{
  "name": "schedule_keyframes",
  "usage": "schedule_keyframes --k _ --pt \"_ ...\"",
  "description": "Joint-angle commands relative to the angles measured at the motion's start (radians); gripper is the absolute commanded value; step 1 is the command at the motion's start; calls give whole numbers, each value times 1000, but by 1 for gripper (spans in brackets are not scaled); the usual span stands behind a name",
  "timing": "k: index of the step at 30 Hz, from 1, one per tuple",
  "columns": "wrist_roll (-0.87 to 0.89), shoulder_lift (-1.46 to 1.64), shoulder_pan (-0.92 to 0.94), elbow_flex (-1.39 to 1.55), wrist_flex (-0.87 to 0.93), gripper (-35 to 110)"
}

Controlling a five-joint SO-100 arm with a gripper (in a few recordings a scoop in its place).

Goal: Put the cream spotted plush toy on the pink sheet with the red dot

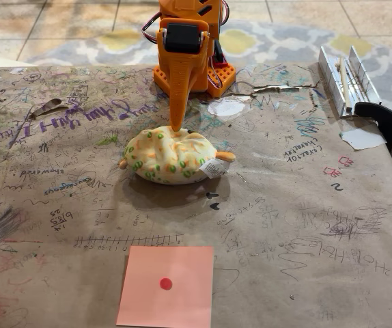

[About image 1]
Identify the thin wooden stick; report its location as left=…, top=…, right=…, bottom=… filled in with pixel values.
left=339, top=57, right=350, bottom=107

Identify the scribbled brown paper table cover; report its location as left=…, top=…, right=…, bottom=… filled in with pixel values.
left=0, top=61, right=392, bottom=328

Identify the red white black servo cable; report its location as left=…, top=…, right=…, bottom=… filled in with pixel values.
left=215, top=0, right=232, bottom=38
left=141, top=11, right=163, bottom=44

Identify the curled torn brown paper piece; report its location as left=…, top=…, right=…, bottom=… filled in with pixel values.
left=28, top=98, right=70, bottom=120

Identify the grey yellow patterned rug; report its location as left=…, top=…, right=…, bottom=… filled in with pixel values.
left=25, top=19, right=392, bottom=114

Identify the pink paper with red dot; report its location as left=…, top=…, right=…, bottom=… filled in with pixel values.
left=115, top=245, right=215, bottom=328

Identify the yellow spotted plush toy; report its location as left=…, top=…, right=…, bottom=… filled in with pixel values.
left=118, top=125, right=237, bottom=186

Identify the white paper scrap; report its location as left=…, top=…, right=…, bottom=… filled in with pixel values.
left=339, top=123, right=388, bottom=152

